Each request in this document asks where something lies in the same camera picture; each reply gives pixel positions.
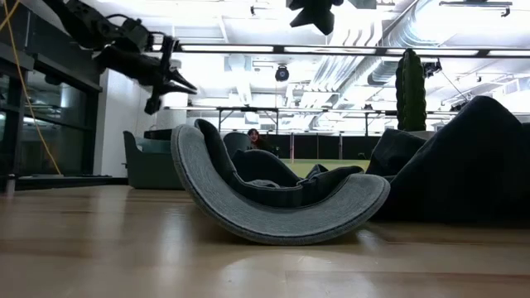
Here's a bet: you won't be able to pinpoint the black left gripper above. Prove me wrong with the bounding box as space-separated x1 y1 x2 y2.
94 35 199 117

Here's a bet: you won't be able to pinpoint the blue denim jeans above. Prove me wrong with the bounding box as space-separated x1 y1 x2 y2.
143 128 173 141

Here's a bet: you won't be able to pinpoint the dark cloth pile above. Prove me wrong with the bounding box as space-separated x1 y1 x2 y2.
372 95 530 227

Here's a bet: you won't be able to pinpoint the dark office chair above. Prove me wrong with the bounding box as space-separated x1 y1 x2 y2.
223 131 252 159

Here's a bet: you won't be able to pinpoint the person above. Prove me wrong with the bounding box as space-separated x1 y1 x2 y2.
247 127 279 157

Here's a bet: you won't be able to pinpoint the teal plastic bin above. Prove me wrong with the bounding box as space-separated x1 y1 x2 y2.
123 130 186 190

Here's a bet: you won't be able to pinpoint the black partition panels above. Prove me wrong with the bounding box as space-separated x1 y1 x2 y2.
264 132 399 161

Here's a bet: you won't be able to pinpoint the grey denim cap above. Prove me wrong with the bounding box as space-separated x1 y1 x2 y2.
366 127 430 179
170 118 392 247

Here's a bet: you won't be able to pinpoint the yellow plastic bin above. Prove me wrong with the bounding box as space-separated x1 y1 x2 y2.
277 158 372 179

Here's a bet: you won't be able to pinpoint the tall green cactus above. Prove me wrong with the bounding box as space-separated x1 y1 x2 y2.
395 48 427 132

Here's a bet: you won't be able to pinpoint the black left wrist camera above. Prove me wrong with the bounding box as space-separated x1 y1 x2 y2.
118 17 153 53

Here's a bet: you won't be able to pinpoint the black background table frame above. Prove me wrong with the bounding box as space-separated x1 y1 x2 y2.
165 105 530 137

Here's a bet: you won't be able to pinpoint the black overhead camera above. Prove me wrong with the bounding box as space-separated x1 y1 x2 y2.
285 0 345 36

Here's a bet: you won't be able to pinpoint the yellow power cord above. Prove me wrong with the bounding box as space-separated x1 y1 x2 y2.
0 0 63 175

